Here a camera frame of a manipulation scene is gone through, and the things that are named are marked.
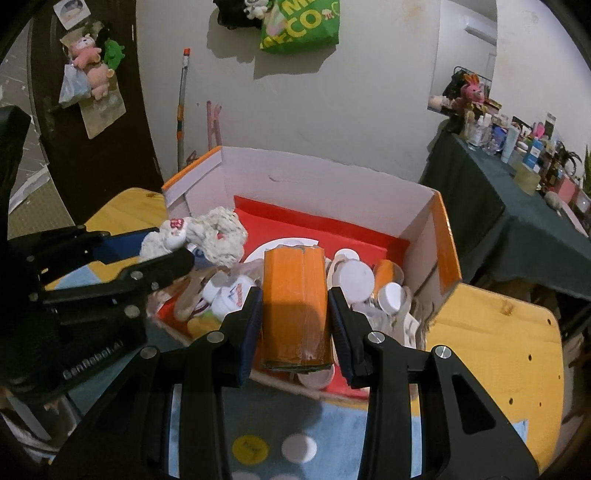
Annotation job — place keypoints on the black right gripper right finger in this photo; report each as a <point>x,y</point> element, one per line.
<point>464,433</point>

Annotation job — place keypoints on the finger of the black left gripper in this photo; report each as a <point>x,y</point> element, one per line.
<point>124,296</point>
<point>59,252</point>

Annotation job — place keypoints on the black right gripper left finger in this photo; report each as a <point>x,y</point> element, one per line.
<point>162,415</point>

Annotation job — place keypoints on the orange block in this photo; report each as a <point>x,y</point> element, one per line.
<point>296,335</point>

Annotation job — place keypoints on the white logo cap in box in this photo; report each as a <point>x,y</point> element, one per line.
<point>231,297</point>

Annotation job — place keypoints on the yellow bottle cap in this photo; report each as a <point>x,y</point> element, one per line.
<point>250,450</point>

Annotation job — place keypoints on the light blue fluffy towel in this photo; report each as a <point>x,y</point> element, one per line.
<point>273,416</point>

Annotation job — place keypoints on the plain white cap far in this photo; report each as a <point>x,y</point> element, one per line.
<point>299,448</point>

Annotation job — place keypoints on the broom stick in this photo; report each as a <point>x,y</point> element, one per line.
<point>180,111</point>

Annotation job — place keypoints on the pink plush on door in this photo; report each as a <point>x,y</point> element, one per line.
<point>86,57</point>

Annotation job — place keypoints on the dark green covered side table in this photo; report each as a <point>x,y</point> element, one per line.
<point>507,241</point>

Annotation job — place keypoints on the orange cardboard box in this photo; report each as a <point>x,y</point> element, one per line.
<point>286,195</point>

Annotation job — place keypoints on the green shopping bag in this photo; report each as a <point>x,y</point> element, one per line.
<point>295,26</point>

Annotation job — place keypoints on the pink plush toy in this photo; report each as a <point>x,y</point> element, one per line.
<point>471,94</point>

